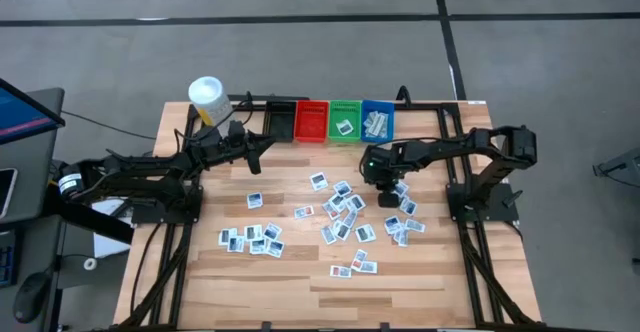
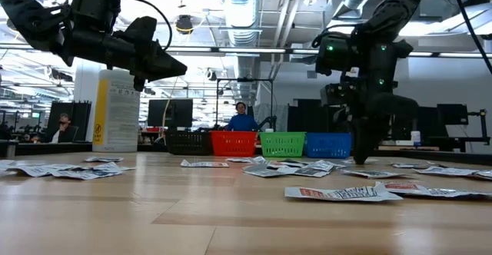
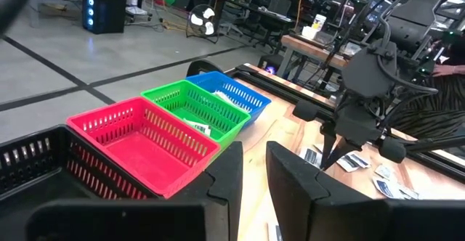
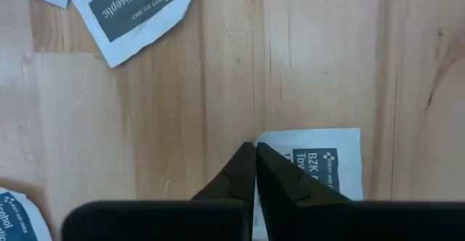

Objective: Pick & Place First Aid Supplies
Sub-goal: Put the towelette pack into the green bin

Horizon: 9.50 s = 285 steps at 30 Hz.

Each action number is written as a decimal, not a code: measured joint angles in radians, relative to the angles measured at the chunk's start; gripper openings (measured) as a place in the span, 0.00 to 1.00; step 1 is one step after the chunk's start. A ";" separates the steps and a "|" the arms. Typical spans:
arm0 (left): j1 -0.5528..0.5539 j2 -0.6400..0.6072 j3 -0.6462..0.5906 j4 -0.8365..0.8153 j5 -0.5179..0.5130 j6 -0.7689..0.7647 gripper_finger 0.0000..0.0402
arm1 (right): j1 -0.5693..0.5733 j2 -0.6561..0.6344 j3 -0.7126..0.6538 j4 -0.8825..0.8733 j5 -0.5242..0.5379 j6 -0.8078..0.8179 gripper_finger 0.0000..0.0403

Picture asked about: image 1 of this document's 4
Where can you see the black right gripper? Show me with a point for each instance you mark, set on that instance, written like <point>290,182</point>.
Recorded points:
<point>391,169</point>

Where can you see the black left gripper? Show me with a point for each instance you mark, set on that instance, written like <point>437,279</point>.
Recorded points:
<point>236,141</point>

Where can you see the green striped bandage packet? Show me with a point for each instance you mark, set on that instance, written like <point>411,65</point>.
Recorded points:
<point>384,124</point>
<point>368,122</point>
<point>371,133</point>
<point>376,124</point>

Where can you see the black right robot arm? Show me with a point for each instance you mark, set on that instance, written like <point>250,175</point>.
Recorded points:
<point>450,149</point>

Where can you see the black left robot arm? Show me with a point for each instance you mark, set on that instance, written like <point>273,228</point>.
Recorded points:
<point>150,164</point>

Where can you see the black plastic basket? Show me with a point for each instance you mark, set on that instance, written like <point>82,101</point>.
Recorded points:
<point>281,122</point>

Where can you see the red plastic basket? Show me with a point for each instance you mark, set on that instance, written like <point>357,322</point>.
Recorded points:
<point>311,122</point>

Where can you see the white wipes canister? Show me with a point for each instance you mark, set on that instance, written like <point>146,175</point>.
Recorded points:
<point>212,102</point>

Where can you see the blue plastic basket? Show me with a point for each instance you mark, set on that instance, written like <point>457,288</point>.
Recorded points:
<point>377,106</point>

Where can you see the green plastic basket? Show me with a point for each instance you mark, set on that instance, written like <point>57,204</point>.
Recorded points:
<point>345,109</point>

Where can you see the white table label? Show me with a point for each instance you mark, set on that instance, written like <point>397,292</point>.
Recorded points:
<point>477,102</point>

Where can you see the white paper sheet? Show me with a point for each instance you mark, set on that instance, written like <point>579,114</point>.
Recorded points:
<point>107,242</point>

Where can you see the black desk beam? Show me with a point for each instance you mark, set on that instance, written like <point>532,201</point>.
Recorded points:
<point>90,217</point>

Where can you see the white tape roll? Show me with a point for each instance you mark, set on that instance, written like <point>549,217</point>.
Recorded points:
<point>86,264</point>

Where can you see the black stand leg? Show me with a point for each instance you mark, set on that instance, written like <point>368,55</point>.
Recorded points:
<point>620,164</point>

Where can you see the computer monitor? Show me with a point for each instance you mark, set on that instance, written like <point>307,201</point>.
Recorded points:
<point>20,114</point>

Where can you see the black computer mouse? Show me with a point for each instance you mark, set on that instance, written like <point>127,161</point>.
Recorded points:
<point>31,297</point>

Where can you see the black keyboard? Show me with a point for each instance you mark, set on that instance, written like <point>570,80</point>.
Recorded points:
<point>6,259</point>

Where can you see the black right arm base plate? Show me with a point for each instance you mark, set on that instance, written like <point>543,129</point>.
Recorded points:
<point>502,207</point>

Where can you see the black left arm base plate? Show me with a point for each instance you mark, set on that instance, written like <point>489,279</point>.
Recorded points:
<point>150,215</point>

